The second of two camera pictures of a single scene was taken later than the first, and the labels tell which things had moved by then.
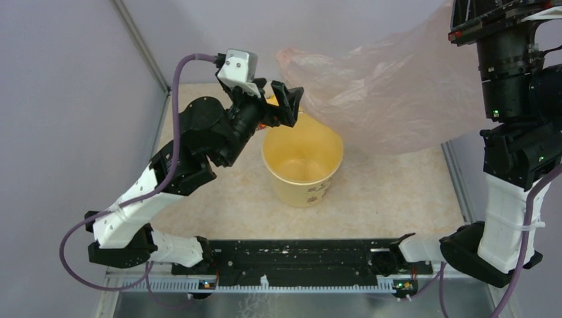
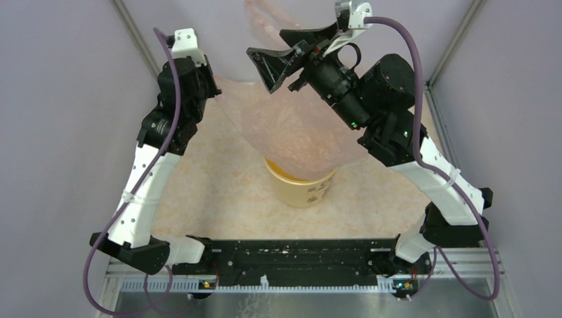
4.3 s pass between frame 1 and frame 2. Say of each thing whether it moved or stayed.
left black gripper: moved
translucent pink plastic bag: moved
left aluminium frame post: stayed
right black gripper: moved
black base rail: stayed
